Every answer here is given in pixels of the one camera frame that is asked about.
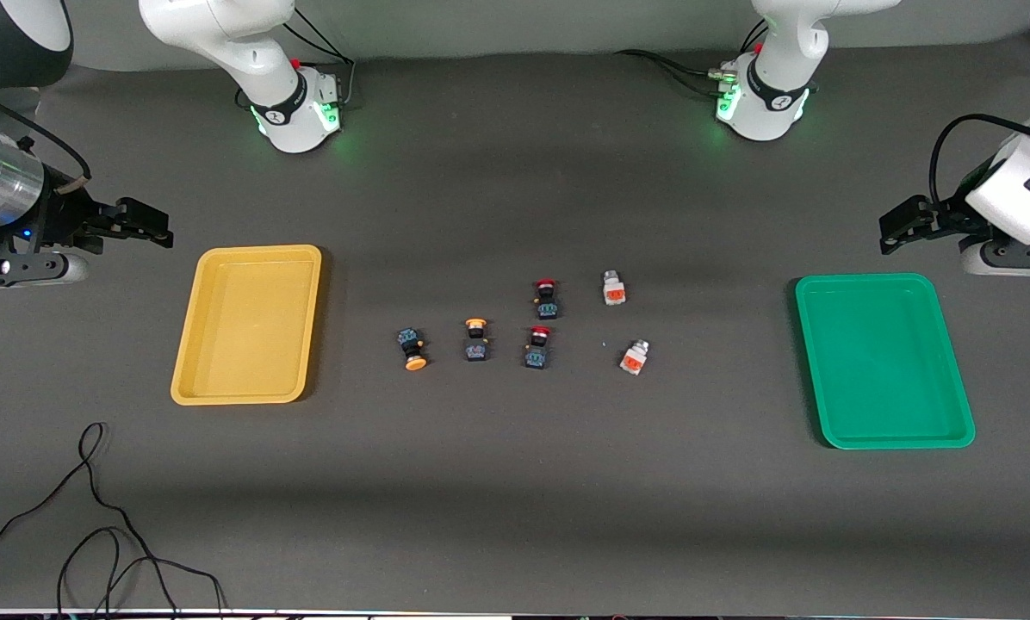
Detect yellow plastic tray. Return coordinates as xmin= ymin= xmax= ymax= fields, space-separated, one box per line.
xmin=171 ymin=245 xmax=323 ymax=406

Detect black arm base cable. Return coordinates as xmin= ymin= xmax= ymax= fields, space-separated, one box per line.
xmin=278 ymin=7 xmax=357 ymax=111
xmin=614 ymin=22 xmax=771 ymax=97

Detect loose black cable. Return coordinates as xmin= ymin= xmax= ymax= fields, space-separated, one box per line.
xmin=0 ymin=421 xmax=227 ymax=617

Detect dark grey table mat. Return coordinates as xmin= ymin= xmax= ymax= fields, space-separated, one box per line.
xmin=0 ymin=34 xmax=1030 ymax=616

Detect yellow cap push button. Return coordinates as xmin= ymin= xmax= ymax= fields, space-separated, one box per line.
xmin=463 ymin=318 xmax=492 ymax=363
xmin=397 ymin=326 xmax=430 ymax=372

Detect black left arm base cable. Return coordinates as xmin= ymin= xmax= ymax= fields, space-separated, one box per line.
xmin=614 ymin=22 xmax=771 ymax=97

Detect green plastic tray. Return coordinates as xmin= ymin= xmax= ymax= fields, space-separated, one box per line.
xmin=795 ymin=273 xmax=977 ymax=450

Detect black right arm base cable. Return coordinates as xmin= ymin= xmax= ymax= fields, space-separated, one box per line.
xmin=278 ymin=7 xmax=357 ymax=111

